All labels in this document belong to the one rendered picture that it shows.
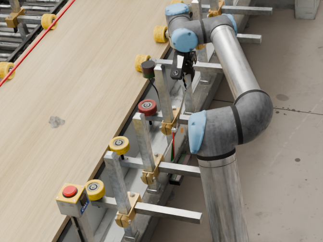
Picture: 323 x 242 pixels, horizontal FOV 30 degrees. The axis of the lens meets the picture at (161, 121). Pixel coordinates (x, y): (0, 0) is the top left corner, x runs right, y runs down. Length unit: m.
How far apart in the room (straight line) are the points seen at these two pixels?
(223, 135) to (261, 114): 0.13
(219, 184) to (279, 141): 1.97
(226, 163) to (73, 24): 1.77
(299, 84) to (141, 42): 1.45
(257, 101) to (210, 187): 0.28
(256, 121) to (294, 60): 2.65
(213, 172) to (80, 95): 1.15
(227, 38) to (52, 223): 0.89
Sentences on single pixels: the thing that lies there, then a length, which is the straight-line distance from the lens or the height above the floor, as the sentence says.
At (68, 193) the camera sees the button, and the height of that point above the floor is 1.23.
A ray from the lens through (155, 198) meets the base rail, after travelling 2.47.
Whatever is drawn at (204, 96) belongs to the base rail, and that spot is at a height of 0.70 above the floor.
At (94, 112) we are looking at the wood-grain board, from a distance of 2.63.
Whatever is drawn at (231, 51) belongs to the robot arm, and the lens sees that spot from 2.01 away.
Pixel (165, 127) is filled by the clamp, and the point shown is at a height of 0.87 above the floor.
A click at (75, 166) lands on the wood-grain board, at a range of 2.39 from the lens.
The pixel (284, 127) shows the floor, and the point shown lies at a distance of 3.79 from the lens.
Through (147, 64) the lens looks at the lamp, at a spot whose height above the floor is 1.15.
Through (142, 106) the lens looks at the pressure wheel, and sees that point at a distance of 2.59.
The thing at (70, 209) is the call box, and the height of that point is 1.19.
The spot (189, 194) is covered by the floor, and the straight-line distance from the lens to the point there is 3.42.
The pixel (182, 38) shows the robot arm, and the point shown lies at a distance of 2.16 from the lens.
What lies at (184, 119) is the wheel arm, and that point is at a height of 0.86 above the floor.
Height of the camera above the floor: 2.48
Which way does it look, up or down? 39 degrees down
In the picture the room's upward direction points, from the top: 11 degrees counter-clockwise
